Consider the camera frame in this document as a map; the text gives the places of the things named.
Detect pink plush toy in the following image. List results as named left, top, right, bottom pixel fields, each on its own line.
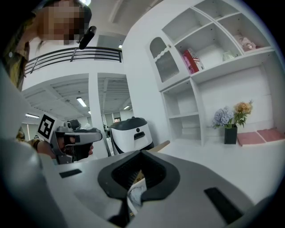
left=235, top=34, right=263, bottom=51

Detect person's patterned shirt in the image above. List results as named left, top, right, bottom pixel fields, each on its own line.
left=0, top=12, right=31, bottom=92

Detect white crumpled cloth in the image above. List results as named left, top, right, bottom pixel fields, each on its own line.
left=128, top=185, right=148, bottom=208

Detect person's left hand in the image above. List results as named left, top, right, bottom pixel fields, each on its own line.
left=65, top=142, right=94, bottom=162

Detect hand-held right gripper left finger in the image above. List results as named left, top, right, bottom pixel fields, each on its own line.
left=41, top=150, right=141, bottom=228

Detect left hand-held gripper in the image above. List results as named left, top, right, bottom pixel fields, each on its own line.
left=37, top=113, right=103, bottom=166

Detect red box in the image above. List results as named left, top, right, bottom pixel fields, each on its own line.
left=183, top=49, right=200, bottom=74

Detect white shelf cabinet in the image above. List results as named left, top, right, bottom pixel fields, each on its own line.
left=146, top=0, right=285, bottom=148

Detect black head-worn camera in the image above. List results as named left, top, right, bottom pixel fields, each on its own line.
left=78, top=25, right=98, bottom=50

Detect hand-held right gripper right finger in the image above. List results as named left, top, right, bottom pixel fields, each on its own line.
left=130, top=150, right=256, bottom=228

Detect white glass cabinet door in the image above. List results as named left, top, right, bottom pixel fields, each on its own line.
left=146, top=33, right=191, bottom=92

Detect white and black machine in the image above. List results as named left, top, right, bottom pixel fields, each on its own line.
left=109, top=116, right=155, bottom=155

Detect person's left forearm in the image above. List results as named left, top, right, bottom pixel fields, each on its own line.
left=36, top=140, right=57, bottom=159

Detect pink box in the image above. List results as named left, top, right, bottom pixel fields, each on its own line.
left=182, top=54, right=193, bottom=75

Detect black balcony railing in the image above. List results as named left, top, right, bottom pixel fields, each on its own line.
left=23, top=46, right=122, bottom=75

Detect person's head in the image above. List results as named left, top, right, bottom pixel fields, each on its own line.
left=37, top=0, right=92, bottom=46

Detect black square vase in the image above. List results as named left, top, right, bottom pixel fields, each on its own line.
left=224, top=125, right=238, bottom=145

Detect orange flowers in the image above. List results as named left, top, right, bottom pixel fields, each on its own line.
left=232, top=99, right=254, bottom=129

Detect blue hydrangea flowers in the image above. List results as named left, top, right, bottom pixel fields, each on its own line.
left=211, top=106, right=235, bottom=130

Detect pink book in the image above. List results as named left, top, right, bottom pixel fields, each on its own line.
left=236, top=131, right=266, bottom=147
left=257, top=128, right=285, bottom=143

